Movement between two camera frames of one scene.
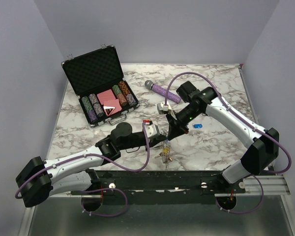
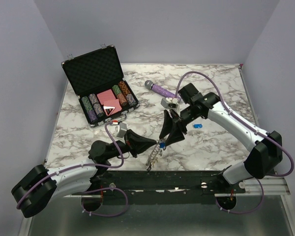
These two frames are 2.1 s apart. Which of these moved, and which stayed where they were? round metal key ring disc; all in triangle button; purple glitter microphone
Moved: round metal key ring disc
Stayed: purple glitter microphone; all in triangle button
